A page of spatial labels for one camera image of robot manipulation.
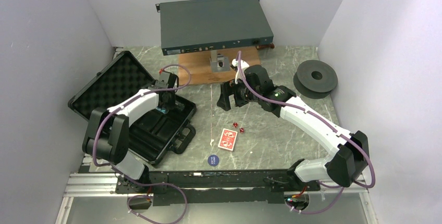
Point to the dark grey rack unit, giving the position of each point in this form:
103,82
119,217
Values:
205,25

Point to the grey metal stand bracket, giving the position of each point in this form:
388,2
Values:
219,62

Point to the brown handle tool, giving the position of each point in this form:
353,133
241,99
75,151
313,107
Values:
265,46

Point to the grey filament spool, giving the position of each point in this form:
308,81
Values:
315,79

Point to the white blue chip stack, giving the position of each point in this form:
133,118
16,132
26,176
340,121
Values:
162,110

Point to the black poker set case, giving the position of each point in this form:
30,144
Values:
155,133

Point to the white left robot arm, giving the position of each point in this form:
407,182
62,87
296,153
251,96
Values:
107,134

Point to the blue small blind button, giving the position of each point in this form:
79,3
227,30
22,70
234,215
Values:
213,160

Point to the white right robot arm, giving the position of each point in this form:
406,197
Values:
348,153

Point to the wooden base board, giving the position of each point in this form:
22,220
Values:
199,64

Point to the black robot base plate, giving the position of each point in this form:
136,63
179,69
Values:
224,188

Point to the red playing card deck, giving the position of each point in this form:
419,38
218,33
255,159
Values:
227,139

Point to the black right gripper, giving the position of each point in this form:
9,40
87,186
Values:
227,89

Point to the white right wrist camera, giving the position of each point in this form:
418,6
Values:
239,67

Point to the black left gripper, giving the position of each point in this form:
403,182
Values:
171,105

